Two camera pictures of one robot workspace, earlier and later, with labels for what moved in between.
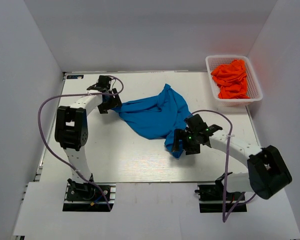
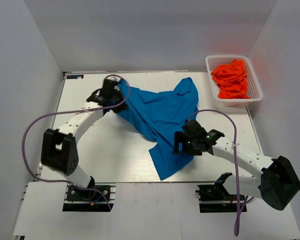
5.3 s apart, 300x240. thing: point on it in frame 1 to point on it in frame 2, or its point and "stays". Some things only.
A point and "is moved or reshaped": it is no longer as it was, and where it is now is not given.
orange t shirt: (231, 78) stays
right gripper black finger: (179, 134) stays
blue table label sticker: (75, 76) stays
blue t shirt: (157, 117) is moved or reshaped
